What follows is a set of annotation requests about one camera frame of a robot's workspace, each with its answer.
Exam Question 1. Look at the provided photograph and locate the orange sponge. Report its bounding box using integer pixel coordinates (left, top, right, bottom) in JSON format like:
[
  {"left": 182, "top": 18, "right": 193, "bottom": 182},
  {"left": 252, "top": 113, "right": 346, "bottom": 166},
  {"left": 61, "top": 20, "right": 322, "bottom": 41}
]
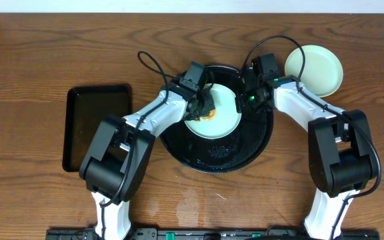
[{"left": 194, "top": 109, "right": 216, "bottom": 121}]

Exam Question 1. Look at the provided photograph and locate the green plate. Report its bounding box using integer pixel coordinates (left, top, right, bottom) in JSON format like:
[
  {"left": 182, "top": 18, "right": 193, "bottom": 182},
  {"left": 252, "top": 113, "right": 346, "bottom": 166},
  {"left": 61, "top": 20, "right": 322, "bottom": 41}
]
[
  {"left": 300, "top": 45, "right": 343, "bottom": 97},
  {"left": 185, "top": 83, "right": 241, "bottom": 139}
]

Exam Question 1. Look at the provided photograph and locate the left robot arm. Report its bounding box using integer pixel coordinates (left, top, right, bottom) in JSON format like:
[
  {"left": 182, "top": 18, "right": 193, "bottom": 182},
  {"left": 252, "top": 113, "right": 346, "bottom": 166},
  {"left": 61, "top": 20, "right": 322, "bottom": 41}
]
[{"left": 79, "top": 63, "right": 214, "bottom": 239}]

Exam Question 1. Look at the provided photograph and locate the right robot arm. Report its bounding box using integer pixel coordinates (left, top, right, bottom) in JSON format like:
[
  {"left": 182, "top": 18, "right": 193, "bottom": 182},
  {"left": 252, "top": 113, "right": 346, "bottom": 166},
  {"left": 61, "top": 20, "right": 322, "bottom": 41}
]
[{"left": 239, "top": 54, "right": 381, "bottom": 239}]

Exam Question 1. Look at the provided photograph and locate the round black tray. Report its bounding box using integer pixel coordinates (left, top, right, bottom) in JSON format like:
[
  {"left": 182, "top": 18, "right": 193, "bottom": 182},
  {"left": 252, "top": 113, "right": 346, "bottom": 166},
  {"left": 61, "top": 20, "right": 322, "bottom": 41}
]
[{"left": 160, "top": 65, "right": 273, "bottom": 173}]

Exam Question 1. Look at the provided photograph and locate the rectangular black tray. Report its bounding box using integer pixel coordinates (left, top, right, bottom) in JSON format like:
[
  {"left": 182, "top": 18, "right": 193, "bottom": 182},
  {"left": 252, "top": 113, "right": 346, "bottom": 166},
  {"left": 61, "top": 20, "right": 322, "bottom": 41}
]
[{"left": 62, "top": 83, "right": 133, "bottom": 172}]

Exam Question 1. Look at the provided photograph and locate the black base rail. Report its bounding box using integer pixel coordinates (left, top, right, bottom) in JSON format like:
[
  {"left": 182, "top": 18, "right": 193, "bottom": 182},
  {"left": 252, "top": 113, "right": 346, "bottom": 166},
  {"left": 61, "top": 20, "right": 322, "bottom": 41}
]
[{"left": 45, "top": 227, "right": 381, "bottom": 240}]

